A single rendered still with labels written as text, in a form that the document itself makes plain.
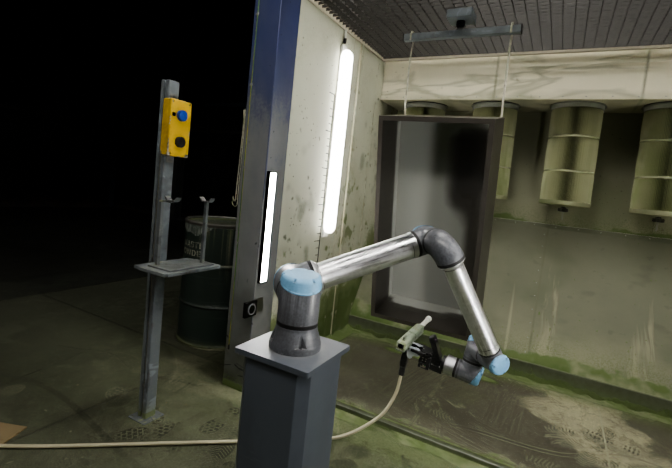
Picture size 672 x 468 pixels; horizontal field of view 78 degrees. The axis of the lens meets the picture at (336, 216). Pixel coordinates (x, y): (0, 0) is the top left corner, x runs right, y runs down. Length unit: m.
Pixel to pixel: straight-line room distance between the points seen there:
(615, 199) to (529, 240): 0.66
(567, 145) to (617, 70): 0.54
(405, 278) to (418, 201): 0.54
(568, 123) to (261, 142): 2.12
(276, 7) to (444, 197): 1.44
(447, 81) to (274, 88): 1.58
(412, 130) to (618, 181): 1.73
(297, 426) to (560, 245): 2.65
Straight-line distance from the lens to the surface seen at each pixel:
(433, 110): 3.59
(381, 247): 1.74
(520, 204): 3.73
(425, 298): 2.88
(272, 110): 2.37
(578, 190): 3.33
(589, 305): 3.48
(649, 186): 3.39
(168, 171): 2.14
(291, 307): 1.49
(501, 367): 1.97
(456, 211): 2.64
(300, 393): 1.49
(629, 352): 3.41
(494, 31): 2.65
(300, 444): 1.59
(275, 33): 2.47
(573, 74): 3.40
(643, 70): 3.42
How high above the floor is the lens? 1.25
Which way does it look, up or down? 4 degrees down
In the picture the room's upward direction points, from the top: 6 degrees clockwise
